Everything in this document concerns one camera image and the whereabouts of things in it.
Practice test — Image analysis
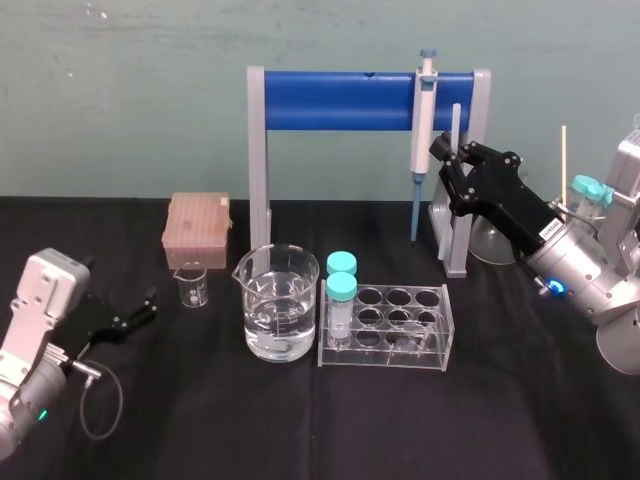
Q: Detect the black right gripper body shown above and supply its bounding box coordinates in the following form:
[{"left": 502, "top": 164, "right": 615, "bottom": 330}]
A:
[{"left": 448, "top": 148, "right": 570, "bottom": 254}]

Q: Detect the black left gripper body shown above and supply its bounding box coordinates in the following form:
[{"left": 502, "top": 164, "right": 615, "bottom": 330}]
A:
[{"left": 51, "top": 293, "right": 125, "bottom": 362}]

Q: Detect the clear glass stirring rod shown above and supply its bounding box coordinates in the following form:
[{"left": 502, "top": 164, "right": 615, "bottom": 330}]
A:
[{"left": 437, "top": 102, "right": 461, "bottom": 262}]

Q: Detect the white and blue pipette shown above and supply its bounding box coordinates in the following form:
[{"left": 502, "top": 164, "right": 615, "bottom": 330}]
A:
[{"left": 408, "top": 48, "right": 440, "bottom": 249}]

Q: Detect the clear glass conical flask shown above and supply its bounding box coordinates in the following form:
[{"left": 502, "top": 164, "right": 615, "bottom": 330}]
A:
[{"left": 466, "top": 208, "right": 527, "bottom": 267}]

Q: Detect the small glass beaker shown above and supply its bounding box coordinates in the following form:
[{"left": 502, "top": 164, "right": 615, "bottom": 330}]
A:
[{"left": 172, "top": 263, "right": 209, "bottom": 309}]

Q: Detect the thin wooden stick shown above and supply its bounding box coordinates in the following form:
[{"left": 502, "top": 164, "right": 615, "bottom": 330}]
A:
[{"left": 560, "top": 125, "right": 569, "bottom": 212}]

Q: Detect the clear tube with teal cap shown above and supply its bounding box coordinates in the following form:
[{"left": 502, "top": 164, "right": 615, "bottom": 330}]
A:
[
  {"left": 326, "top": 250, "right": 359, "bottom": 277},
  {"left": 565, "top": 174, "right": 596, "bottom": 221},
  {"left": 324, "top": 271, "right": 359, "bottom": 352},
  {"left": 584, "top": 181, "right": 615, "bottom": 221}
]

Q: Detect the pipette stand with blue bar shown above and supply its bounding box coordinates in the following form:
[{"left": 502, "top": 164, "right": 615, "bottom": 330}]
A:
[{"left": 246, "top": 64, "right": 492, "bottom": 279}]

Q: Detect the pink pipette tip box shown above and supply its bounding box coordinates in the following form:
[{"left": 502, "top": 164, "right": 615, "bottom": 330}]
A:
[{"left": 161, "top": 191, "right": 236, "bottom": 270}]

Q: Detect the large glass beaker with water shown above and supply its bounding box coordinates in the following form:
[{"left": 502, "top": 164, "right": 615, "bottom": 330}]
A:
[{"left": 230, "top": 242, "right": 321, "bottom": 364}]

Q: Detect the clear acrylic tube rack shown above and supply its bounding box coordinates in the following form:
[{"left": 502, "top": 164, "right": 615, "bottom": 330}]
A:
[{"left": 317, "top": 283, "right": 456, "bottom": 374}]

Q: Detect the black table cloth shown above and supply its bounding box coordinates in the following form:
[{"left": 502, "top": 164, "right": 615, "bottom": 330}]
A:
[{"left": 0, "top": 193, "right": 640, "bottom": 480}]

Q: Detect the thin dark gripper cable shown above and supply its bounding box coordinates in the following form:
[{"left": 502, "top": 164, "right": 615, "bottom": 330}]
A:
[{"left": 63, "top": 358, "right": 126, "bottom": 442}]

